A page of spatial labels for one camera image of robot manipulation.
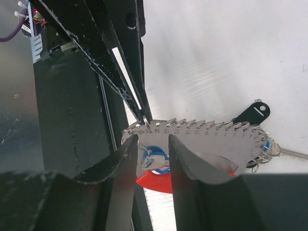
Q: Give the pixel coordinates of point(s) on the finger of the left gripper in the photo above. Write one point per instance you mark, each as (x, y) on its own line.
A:
(123, 24)
(74, 19)

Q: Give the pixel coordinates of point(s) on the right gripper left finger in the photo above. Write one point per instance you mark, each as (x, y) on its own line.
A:
(122, 161)

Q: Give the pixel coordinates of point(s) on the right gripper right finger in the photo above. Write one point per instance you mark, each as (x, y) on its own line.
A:
(207, 168)

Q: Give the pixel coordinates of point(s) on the key organiser with red handle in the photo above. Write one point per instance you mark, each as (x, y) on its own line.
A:
(245, 145)

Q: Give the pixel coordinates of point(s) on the key with black tag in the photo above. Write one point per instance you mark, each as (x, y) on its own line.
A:
(255, 114)

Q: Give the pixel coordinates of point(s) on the left white cable duct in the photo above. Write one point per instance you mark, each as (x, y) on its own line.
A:
(36, 33)

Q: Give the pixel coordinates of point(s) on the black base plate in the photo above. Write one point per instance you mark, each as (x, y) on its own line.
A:
(80, 117)

